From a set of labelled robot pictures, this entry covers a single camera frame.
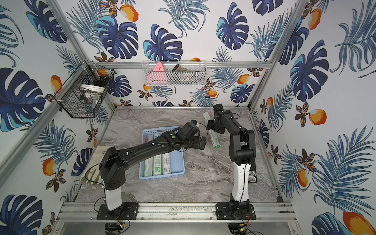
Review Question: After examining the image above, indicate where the black wire wall basket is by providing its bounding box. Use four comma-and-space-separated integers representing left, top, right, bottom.
53, 61, 116, 118

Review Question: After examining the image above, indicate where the white bowl in basket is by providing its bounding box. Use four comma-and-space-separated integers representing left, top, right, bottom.
80, 84, 105, 94

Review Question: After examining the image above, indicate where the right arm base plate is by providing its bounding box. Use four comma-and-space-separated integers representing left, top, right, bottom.
215, 201, 256, 220

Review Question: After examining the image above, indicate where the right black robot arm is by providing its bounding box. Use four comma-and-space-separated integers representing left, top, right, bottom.
207, 104, 256, 212

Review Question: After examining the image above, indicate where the light blue plastic basket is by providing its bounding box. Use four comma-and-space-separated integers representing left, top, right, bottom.
139, 126, 185, 181

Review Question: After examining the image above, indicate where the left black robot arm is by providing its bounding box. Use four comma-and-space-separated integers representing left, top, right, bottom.
99, 121, 207, 211

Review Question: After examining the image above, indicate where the brown item in basket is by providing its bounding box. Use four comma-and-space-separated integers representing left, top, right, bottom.
172, 64, 188, 72

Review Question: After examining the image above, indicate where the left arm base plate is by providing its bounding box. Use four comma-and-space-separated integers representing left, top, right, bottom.
97, 203, 140, 220

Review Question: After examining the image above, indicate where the pink triangular item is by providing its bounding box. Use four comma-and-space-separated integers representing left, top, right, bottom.
146, 62, 168, 86

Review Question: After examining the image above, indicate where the white wire wall basket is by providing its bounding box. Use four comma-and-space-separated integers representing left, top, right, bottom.
142, 60, 207, 86

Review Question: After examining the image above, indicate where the aluminium front rail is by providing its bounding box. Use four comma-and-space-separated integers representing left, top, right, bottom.
56, 203, 298, 223

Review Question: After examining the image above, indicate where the plastic wrap roll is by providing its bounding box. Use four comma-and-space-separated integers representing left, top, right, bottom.
144, 134, 154, 177
203, 112, 221, 149
162, 153, 171, 175
152, 133, 163, 176

